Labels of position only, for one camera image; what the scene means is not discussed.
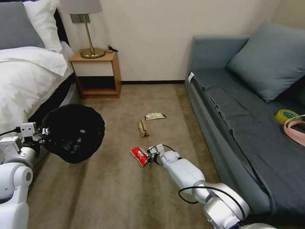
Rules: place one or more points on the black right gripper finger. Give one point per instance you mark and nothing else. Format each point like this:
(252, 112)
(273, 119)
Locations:
(150, 151)
(149, 161)

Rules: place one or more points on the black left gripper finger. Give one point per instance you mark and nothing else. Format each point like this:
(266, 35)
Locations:
(43, 131)
(42, 141)

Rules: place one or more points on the red snack packet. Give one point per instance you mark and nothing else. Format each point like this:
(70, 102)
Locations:
(139, 155)

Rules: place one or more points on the black bag-lined trash bin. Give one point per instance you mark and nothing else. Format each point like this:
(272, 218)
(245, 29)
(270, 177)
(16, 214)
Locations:
(76, 133)

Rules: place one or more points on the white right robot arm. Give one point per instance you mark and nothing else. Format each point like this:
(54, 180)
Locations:
(183, 171)

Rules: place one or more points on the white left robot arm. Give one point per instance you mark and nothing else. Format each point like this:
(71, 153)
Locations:
(14, 176)

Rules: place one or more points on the crumpled brown paper wrapper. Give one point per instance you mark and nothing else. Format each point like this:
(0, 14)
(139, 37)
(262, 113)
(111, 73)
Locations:
(143, 129)

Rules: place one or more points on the gold and silver wrapper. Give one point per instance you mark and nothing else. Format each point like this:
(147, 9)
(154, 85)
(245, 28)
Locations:
(155, 116)

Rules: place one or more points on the bed with white duvet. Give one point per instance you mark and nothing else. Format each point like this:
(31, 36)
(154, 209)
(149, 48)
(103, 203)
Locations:
(28, 81)

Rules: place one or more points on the wooden nightstand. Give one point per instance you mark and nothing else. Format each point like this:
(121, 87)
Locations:
(95, 71)

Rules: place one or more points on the white sofa tag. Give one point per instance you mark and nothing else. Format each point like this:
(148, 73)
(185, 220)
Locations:
(190, 77)

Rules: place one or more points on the blue-grey sofa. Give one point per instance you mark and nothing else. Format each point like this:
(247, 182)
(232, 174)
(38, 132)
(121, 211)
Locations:
(238, 119)

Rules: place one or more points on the brass table lamp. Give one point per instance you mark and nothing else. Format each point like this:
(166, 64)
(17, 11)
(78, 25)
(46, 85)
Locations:
(89, 45)

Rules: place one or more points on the white pillow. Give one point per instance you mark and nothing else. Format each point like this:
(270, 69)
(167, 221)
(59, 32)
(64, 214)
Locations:
(45, 26)

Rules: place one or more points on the black headboard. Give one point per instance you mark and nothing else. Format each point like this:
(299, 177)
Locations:
(61, 26)

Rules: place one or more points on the grey pillow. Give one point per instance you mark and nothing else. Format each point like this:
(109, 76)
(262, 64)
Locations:
(16, 26)

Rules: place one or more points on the yellow-green tape roll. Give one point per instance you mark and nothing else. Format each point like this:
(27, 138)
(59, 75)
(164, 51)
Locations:
(287, 116)

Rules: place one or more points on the blue-grey sofa cushion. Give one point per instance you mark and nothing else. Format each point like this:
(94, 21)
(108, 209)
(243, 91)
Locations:
(269, 62)

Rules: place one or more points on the dark sofa cushion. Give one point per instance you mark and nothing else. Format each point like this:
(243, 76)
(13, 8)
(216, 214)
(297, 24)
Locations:
(299, 91)

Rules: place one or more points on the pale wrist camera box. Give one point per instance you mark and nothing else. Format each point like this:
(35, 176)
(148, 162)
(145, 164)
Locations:
(157, 148)
(28, 128)

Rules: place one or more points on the grey wall switch panel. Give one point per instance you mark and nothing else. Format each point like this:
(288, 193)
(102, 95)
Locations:
(80, 18)

